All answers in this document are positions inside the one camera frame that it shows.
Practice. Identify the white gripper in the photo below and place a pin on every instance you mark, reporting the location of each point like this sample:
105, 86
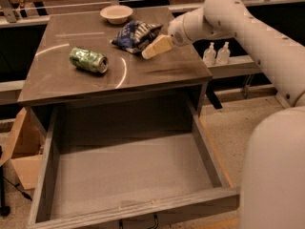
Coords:
176, 33

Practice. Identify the blue chip bag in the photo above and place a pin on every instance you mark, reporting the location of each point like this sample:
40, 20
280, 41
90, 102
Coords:
135, 36

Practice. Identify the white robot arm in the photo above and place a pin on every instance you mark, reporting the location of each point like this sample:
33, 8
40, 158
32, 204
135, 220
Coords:
272, 192

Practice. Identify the grey cabinet counter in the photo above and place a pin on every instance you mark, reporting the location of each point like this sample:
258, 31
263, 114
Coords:
53, 78

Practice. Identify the grey open top drawer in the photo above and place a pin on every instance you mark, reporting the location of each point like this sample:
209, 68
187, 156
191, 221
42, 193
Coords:
132, 165

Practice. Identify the left clear sanitizer bottle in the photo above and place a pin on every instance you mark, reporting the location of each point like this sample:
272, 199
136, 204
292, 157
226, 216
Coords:
209, 55

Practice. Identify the clear sanitizer bottle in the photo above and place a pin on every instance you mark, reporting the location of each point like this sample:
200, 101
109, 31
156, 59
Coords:
209, 55
223, 54

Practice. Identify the white paper bowl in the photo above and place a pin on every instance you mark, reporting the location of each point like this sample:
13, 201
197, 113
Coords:
116, 14

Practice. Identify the right clear sanitizer bottle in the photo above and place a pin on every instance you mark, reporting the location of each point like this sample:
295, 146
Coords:
223, 54

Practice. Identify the green crushed soda can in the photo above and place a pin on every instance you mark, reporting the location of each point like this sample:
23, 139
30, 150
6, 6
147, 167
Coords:
87, 60

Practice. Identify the brown cardboard box left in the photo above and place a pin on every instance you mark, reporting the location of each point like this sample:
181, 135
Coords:
24, 147

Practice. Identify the black stand with cable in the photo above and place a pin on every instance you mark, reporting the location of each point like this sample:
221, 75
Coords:
4, 208

